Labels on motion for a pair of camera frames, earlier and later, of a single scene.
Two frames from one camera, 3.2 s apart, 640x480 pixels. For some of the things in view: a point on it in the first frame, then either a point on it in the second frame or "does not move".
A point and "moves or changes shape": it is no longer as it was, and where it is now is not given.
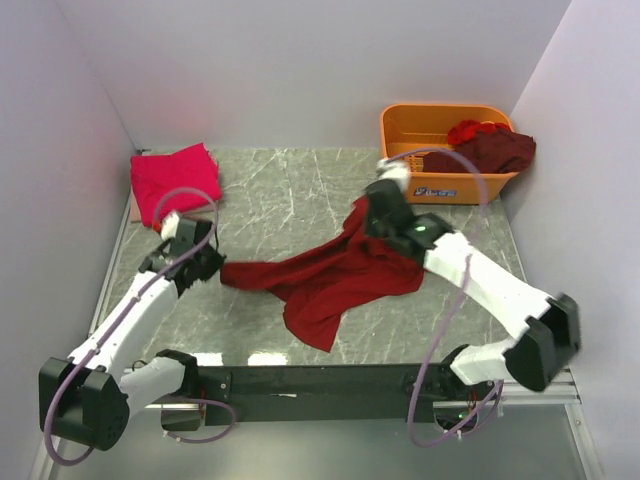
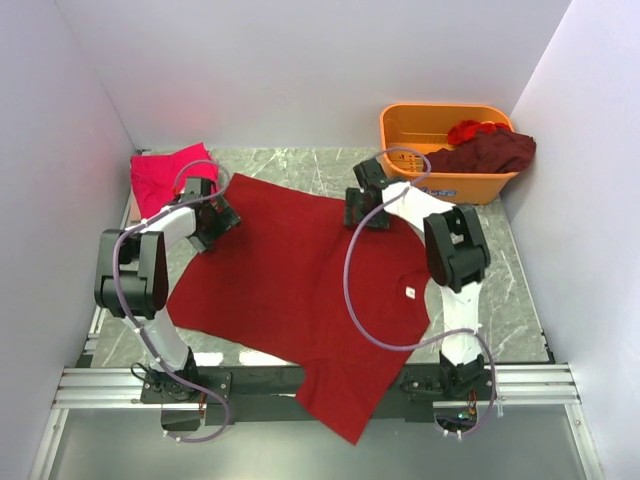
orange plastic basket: [410, 131] does not move
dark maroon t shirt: [491, 151] does not move
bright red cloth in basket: [467, 129] does not move
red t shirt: [316, 281] moves or changes shape
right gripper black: [370, 229] -> [352, 199]
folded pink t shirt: [173, 182] does not move
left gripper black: [216, 260] -> [226, 219]
